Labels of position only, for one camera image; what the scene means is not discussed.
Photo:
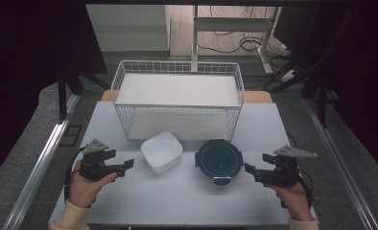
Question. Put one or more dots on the white square dish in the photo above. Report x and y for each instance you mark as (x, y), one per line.
(161, 151)

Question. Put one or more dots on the wooden table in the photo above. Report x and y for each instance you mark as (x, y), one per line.
(257, 96)

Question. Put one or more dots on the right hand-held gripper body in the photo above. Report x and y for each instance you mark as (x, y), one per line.
(284, 172)

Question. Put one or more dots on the round dark-lidded glass container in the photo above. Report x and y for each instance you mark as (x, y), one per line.
(219, 159)

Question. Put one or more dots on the person's right hand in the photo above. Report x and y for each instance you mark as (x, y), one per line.
(295, 201)

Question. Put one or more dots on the white metal desk frame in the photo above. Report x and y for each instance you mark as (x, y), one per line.
(231, 24)

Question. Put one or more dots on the white power strip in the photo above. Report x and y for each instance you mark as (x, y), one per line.
(288, 75)

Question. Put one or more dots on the aluminium floor rail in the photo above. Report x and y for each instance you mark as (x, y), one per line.
(36, 174)
(343, 172)

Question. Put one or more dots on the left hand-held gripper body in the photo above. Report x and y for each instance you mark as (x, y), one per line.
(92, 164)

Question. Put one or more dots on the person's left hand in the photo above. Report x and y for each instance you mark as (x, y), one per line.
(83, 190)

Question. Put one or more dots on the black stand leg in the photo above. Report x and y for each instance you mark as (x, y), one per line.
(62, 102)

